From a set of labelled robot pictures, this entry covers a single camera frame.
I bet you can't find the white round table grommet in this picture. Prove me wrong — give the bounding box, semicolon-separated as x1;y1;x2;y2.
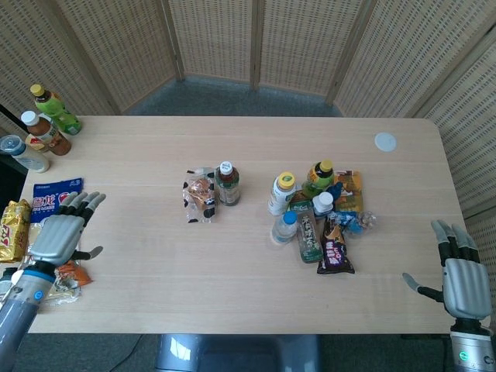
374;132;398;152

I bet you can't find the green flat snack box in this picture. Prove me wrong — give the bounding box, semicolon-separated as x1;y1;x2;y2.
288;189;315;214

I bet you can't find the white drink bottle yellow cap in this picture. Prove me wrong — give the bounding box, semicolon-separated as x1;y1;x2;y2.
267;171;298;217

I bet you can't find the blue snack bag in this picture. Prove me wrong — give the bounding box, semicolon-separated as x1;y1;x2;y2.
30;177;84;224

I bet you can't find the small white cap bottle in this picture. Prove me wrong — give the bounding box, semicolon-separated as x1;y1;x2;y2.
312;191;335;219

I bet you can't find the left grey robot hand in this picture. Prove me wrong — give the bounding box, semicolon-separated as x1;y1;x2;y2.
29;191;107;279

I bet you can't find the green tea bottle yellow cap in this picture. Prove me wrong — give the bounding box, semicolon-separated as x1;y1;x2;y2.
29;84;83;136

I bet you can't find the orange snack wrapper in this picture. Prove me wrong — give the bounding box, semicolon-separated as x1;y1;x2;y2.
53;260;92;291

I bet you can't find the white bottle grey cap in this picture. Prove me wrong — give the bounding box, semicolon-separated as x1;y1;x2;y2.
0;134;51;174

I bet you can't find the lying green label bottle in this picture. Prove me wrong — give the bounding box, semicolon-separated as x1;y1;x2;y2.
296;209;324;264

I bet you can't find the green drink bottle yellow cap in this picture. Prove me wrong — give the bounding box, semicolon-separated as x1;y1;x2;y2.
301;159;336;200

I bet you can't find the orange yellow snack bag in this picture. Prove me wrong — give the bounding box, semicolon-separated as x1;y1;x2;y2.
333;170;365;213

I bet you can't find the clear water bottle blue cap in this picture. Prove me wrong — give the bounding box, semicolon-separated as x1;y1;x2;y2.
271;211;298;246

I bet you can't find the woven bamboo folding screen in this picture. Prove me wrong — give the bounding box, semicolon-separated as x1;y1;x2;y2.
0;0;496;295

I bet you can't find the cow-print snack packet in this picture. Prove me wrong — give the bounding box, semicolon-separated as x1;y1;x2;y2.
182;167;218;226

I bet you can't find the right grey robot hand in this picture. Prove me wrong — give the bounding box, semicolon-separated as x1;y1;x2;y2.
401;219;492;322

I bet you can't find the clear blue candy wrapper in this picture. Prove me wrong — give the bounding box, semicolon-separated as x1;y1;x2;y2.
332;210;377;236

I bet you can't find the brown tea bottle white cap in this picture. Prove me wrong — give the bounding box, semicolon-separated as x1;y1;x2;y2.
214;161;241;207

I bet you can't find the brown milk tea bottle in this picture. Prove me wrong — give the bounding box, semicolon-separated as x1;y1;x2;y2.
19;110;73;157

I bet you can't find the gold snack packet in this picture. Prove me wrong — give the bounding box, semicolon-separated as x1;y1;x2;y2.
0;198;33;264

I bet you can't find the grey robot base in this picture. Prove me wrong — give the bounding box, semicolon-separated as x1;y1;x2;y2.
154;333;322;372

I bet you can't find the dark purple chocolate packet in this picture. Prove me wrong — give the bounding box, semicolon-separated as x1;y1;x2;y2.
316;212;356;275

